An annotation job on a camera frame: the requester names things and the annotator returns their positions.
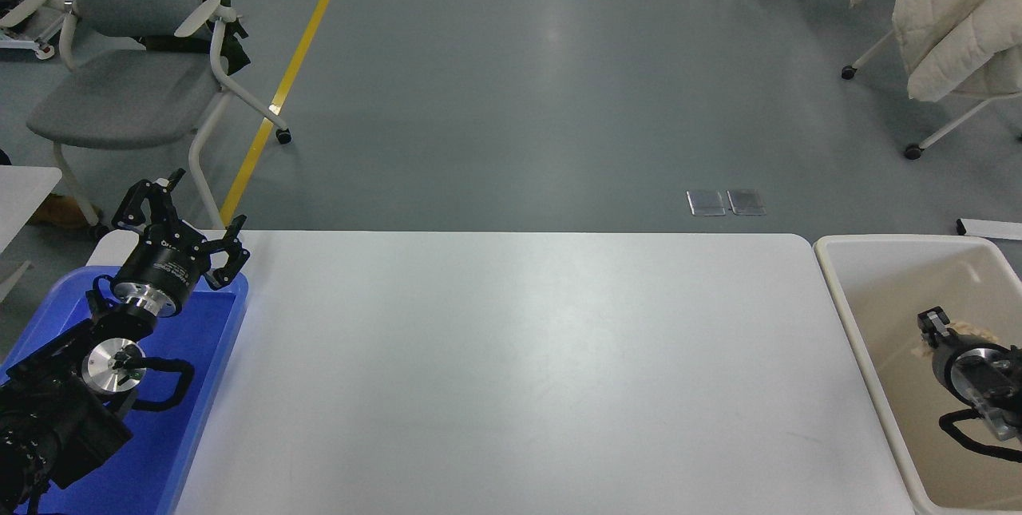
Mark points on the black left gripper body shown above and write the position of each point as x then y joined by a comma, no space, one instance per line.
164,267

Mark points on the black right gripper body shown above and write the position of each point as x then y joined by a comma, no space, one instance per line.
944,363

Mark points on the tan paper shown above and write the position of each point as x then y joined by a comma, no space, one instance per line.
970,331

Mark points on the large pale plastic bin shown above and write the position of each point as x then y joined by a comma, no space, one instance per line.
894,299

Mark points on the blue plastic tray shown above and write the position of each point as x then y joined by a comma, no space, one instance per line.
200,355

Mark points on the flat white board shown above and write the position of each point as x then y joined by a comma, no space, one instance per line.
990,228

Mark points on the grey padded white-framed chair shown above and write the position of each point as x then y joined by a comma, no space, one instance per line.
120,100

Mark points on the small white side table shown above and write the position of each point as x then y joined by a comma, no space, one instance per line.
24,196

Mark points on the white chair holding jacket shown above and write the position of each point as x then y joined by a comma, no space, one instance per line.
950,128

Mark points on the silver floor plate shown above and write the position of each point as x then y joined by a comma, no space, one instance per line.
746,202
706,203

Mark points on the white wheeled base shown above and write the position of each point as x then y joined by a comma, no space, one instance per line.
20,20

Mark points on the cream quilted jacket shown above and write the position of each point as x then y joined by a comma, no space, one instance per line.
958,20

